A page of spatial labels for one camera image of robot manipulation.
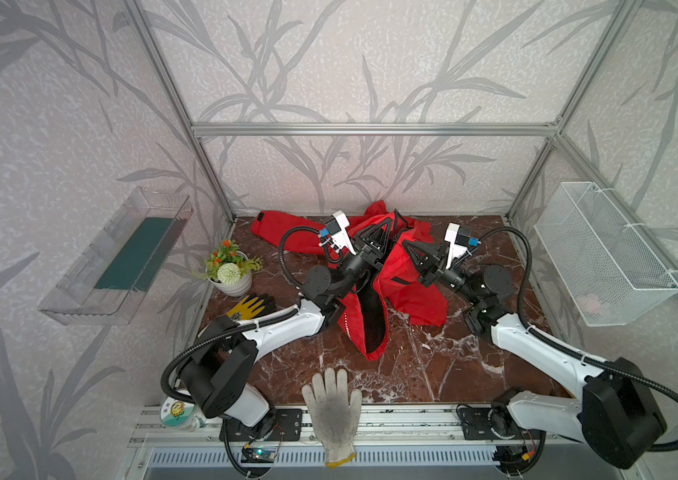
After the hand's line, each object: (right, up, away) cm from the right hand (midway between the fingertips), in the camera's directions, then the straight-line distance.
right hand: (407, 235), depth 66 cm
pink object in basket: (+47, -17, +7) cm, 50 cm away
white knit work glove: (-17, -45, +10) cm, 49 cm away
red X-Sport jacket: (-2, -11, +8) cm, 14 cm away
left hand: (-3, +4, -5) cm, 6 cm away
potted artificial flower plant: (-48, -10, +19) cm, 52 cm away
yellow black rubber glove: (-44, -22, +27) cm, 56 cm away
